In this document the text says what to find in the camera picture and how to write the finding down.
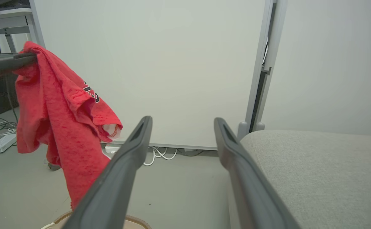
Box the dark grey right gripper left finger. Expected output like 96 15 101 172
62 116 153 229

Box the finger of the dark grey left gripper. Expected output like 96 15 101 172
0 57 36 82
0 52 37 61

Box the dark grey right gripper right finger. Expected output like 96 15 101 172
214 117 302 229

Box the red t-shirt with print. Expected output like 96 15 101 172
13 41 123 211

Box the cream laundry basket brown rim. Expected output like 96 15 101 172
41 210 152 229

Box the grey fabric sofa seat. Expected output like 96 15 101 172
228 130 371 229

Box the white power strip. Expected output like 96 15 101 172
0 133 17 155

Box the white partition panel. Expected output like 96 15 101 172
30 0 273 151

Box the grey desk frame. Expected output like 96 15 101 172
0 0 37 54

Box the white cable loop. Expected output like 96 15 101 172
143 146 178 166

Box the grey partition frame post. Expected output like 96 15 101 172
238 0 288 140

